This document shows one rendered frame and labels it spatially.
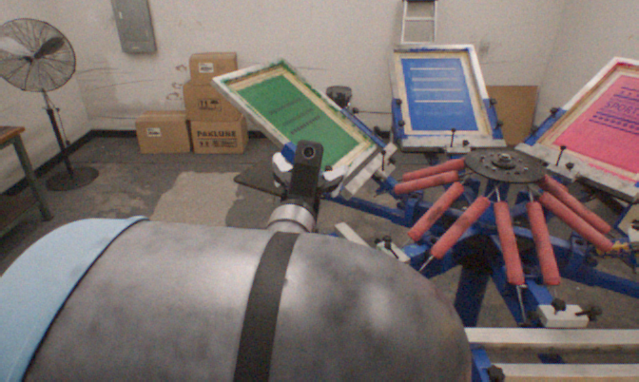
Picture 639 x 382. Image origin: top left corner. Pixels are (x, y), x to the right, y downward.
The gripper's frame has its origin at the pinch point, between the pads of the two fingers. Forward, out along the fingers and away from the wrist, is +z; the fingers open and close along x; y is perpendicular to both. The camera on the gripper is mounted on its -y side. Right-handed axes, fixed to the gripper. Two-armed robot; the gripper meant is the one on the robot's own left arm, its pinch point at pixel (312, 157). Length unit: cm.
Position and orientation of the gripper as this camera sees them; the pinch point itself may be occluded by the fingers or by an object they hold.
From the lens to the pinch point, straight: 77.7
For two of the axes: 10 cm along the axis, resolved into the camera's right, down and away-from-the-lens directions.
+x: 9.8, 1.8, -0.5
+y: -1.4, 8.7, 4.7
